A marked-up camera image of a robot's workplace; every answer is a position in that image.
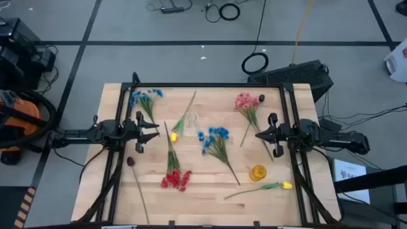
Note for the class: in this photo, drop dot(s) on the orange shop vacuum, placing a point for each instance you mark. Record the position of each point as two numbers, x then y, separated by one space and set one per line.
22 117

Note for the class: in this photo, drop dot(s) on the small blue flower bunch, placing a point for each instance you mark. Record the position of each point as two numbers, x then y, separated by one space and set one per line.
147 101

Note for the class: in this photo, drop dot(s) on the clear glass vase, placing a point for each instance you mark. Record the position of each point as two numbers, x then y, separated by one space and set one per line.
191 122

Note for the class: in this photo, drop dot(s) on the black equipment stack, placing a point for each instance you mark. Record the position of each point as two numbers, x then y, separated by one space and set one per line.
19 54

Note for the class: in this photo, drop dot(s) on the black metal beam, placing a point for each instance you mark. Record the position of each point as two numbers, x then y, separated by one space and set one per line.
372 179

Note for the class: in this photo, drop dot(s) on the hazard striped floor mat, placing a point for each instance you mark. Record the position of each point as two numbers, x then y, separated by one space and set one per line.
19 206

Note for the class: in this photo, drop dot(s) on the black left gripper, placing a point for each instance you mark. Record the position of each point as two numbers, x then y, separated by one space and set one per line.
139 140

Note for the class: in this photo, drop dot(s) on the black power strip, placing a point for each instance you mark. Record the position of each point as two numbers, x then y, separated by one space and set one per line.
172 9

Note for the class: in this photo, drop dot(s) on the large blue flower bunch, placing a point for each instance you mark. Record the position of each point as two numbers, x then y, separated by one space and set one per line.
217 144

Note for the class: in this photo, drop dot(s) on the yellow artificial tulip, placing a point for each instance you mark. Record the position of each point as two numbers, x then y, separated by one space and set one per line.
174 137
287 185

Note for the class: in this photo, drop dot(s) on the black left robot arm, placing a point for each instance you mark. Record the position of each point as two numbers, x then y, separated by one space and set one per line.
82 135

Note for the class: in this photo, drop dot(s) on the white printed box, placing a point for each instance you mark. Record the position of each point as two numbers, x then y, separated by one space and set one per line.
349 178

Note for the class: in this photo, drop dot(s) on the white plastic bin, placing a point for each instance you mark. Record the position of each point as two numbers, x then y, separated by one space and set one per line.
397 65

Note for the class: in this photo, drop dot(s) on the orange vacuum cleaner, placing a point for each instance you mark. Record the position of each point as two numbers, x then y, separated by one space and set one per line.
51 117

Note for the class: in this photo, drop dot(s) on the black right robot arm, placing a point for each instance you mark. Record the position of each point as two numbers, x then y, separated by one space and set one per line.
334 138

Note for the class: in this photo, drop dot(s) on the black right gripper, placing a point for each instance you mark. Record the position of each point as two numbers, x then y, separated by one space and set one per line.
280 135

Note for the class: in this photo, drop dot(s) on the red flower bunch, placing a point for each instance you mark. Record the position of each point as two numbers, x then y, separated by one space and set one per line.
174 176

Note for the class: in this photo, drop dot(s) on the black metal table frame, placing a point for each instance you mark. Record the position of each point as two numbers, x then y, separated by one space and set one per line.
206 85

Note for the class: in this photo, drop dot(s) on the amber glass vase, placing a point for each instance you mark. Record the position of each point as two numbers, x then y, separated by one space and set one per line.
257 172

